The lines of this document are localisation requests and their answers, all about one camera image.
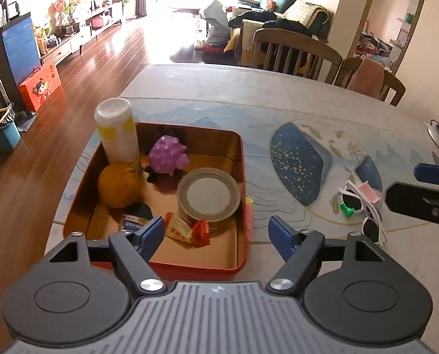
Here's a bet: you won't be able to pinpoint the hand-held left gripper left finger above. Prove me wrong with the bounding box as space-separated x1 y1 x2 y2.
46 216 167 296

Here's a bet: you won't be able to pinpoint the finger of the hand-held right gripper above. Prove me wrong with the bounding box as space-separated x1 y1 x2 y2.
385 182 439 236
414 163 439 189

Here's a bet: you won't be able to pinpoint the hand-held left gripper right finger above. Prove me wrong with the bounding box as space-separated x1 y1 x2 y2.
265 216 388 296

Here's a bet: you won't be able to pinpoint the blue and white packet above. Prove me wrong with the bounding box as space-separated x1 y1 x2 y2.
120 214 150 233

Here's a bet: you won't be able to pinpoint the red candy wrapper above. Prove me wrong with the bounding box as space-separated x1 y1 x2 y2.
163 212 211 248

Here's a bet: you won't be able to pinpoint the pink comb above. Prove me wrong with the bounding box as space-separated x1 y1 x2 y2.
357 180 381 204

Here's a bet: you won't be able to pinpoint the white sunglasses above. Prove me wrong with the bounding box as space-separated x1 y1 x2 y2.
330 181 389 247

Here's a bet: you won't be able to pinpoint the red tin box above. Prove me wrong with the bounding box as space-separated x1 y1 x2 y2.
62 122 252 281

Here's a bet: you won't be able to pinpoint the orange fruit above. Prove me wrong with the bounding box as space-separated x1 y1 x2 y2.
97 162 142 208

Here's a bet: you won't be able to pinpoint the clear tape roll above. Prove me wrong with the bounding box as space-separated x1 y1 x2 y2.
176 167 242 232

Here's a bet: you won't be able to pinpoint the purple spiky toy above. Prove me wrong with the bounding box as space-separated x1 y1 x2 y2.
143 136 190 184

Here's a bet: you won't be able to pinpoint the white and yellow bottle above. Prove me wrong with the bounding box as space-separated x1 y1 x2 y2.
94 98 141 165

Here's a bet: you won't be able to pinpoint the wooden dining chair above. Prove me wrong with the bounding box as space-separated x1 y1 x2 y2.
252 27 343 82
334 56 406 107

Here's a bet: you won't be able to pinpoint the pink cloth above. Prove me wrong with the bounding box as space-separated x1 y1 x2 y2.
347 57 386 99

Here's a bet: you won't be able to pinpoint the blue printed tablecloth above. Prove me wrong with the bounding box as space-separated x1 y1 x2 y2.
44 64 439 340

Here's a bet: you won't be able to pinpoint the bed with bedding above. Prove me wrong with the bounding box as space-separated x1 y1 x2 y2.
354 31 402 69

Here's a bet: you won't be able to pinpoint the blue trash bin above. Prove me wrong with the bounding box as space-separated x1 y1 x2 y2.
0 108 22 153

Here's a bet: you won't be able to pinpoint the orange gift box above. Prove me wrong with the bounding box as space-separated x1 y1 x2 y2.
18 59 62 112

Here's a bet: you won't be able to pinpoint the beige lace cloth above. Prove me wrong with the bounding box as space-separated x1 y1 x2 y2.
238 20 268 67

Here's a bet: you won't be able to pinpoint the black jackets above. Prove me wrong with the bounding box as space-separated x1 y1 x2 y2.
229 10 314 39

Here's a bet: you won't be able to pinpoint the wooden tv stand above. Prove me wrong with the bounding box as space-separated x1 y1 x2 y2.
40 0 126 65

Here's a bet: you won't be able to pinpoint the pale blue bag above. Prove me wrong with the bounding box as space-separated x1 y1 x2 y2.
198 0 230 47

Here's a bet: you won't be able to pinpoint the black cabinet with blue panel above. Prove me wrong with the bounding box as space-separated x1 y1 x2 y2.
0 0 43 113

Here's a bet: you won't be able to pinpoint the green sofa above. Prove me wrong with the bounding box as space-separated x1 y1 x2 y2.
238 0 332 41

